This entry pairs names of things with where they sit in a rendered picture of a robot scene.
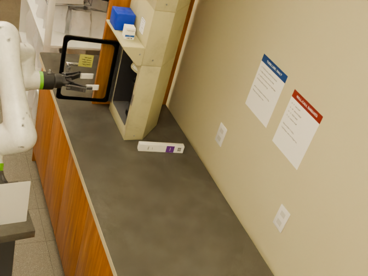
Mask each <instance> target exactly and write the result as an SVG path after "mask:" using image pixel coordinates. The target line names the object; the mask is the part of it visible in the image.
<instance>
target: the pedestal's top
mask: <svg viewBox="0 0 368 276"><path fill-rule="evenodd" d="M16 182H18V181H14V182H8V183H16ZM33 237H35V228H34V225H33V222H32V220H31V217H30V213H29V211H28V210H27V219H26V221H24V222H17V223H9V224H4V225H0V243H5V242H10V241H15V240H20V239H27V238H33Z"/></svg>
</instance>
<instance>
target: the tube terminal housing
mask: <svg viewBox="0 0 368 276"><path fill-rule="evenodd" d="M130 8H131V10H132V11H133V12H134V14H135V15H136V18H135V22H134V26H135V28H136V32H135V34H136V36H137V38H138V39H139V40H140V42H141V43H142V45H143V46H144V48H145V52H144V55H143V59H142V64H141V66H137V65H135V63H134V65H135V66H136V68H137V76H136V81H135V85H134V90H133V94H134V98H133V102H132V106H131V105H130V107H129V112H128V116H127V119H126V124H125V125H124V124H123V122H122V120H121V118H120V116H119V114H118V112H117V110H116V108H115V106H114V104H113V98H112V103H111V102H110V106H109V110H110V112H111V114H112V116H113V119H114V121H115V123H116V125H117V127H118V129H119V131H120V133H121V135H122V137H123V139H124V140H142V139H143V138H144V137H145V136H146V135H147V134H148V133H149V132H150V131H151V130H152V129H153V128H154V127H155V126H156V125H157V121H158V118H159V114H160V110H161V107H162V104H163V100H164V96H165V92H166V88H167V86H168V82H169V78H170V74H171V70H172V67H173V64H174V60H175V55H176V52H177V48H178V46H179V41H180V38H181V34H182V30H183V26H184V24H185V19H186V16H187V12H188V8H189V5H187V6H185V7H183V8H182V9H180V10H178V11H177V12H169V11H159V10H154V9H153V8H152V6H151V5H150V4H149V3H148V2H147V0H131V3H130ZM142 16H143V18H144V19H145V20H146V23H145V28H144V31H143V35H142V34H141V33H140V31H139V27H140V22H141V18H142Z"/></svg>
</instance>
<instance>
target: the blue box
mask: <svg viewBox="0 0 368 276"><path fill-rule="evenodd" d="M135 18H136V15H135V14H134V12H133V11H132V10H131V8H127V7H116V6H112V11H111V17H110V23H111V25H112V26H113V28H114V29H115V30H121V31H122V30H123V27H124V24H129V25H134V22H135Z"/></svg>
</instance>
